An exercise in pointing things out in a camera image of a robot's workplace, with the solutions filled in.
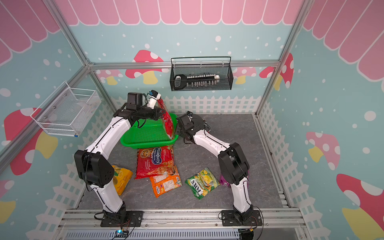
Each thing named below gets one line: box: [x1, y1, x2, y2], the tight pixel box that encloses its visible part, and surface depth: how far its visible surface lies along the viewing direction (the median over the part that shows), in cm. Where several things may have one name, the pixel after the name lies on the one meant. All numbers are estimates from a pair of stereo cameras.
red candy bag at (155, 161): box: [134, 144, 177, 180], surface depth 92 cm
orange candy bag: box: [149, 173, 183, 199], surface depth 86 cm
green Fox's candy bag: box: [184, 167, 221, 200], surface depth 86 cm
